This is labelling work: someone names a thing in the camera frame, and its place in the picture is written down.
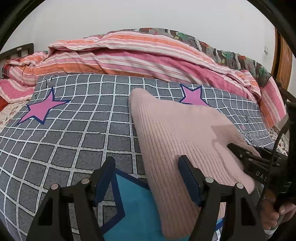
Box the brown wooden door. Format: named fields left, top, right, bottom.
left=271, top=28, right=292, bottom=90

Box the floral bed sheet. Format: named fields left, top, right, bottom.
left=0, top=101, right=28, bottom=131

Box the pink knitted sweater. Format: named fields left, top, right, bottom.
left=129, top=88, right=256, bottom=240

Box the dark wooden footboard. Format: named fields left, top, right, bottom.
left=277, top=82, right=296, bottom=104

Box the dark wooden headboard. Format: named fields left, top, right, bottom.
left=0, top=42, right=35, bottom=77

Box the multicolour patchwork quilt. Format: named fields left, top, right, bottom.
left=92, top=27, right=272, bottom=88

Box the grey checked star blanket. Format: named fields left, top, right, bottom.
left=1, top=74, right=273, bottom=240

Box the person's right hand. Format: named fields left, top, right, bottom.
left=258, top=187, right=295, bottom=240

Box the pink orange striped quilt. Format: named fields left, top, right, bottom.
left=1, top=28, right=287, bottom=128

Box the white wall switch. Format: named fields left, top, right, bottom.
left=264, top=45, right=268, bottom=55

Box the red embroidered pillow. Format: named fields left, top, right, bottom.
left=0, top=97, right=9, bottom=111

